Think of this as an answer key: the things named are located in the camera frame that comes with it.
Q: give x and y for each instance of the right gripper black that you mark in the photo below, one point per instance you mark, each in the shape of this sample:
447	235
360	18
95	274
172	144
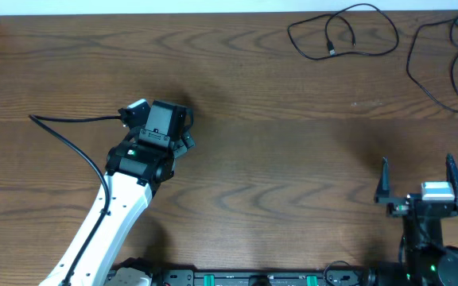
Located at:
453	174

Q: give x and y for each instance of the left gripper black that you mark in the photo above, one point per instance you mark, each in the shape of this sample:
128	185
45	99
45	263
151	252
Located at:
185	142

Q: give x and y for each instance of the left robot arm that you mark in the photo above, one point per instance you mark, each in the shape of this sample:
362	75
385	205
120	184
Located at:
159	133

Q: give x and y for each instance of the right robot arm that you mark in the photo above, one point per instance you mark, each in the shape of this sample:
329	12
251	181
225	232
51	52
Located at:
423	257

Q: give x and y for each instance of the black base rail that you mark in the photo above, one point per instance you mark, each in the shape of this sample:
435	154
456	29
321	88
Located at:
337	276

